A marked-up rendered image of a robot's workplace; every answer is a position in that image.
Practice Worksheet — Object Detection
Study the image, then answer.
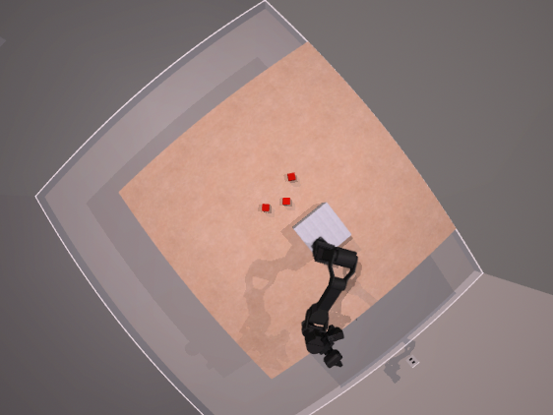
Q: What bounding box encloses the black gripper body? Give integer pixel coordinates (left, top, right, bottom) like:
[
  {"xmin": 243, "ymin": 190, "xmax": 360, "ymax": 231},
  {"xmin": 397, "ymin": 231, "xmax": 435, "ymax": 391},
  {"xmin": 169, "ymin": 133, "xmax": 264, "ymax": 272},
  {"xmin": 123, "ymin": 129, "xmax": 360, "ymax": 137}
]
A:
[{"xmin": 320, "ymin": 333, "xmax": 342, "ymax": 368}]

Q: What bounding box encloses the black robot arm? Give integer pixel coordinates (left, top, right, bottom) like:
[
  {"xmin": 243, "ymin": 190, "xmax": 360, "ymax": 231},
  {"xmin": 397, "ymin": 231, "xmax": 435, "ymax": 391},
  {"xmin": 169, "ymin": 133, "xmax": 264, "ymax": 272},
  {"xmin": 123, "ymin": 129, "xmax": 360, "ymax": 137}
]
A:
[{"xmin": 301, "ymin": 237, "xmax": 358, "ymax": 354}]

